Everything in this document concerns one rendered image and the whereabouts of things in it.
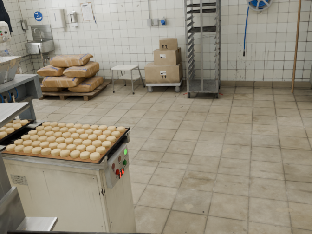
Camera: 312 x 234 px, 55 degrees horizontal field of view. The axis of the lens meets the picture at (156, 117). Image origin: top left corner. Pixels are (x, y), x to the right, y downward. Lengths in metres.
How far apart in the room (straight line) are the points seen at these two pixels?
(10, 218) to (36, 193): 1.65
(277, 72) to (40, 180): 4.44
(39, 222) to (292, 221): 2.40
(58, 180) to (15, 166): 0.28
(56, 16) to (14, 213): 6.11
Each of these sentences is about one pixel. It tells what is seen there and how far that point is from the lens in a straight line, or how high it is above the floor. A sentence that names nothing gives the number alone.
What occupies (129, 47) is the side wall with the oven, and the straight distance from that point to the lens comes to 5.81.
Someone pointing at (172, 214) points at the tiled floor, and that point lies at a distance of 2.52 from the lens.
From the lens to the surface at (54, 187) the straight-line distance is 1.78.
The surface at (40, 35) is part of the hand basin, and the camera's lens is 6.73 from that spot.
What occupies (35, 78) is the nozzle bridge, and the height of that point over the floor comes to 1.16.
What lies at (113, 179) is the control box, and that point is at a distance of 1.64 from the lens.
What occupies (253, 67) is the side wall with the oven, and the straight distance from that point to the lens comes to 5.45.
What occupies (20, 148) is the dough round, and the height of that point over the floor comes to 0.92.
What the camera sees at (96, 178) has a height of 0.79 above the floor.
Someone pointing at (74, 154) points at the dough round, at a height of 0.92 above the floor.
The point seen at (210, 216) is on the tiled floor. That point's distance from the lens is 2.51.
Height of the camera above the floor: 1.64
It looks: 22 degrees down
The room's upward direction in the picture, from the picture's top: 5 degrees counter-clockwise
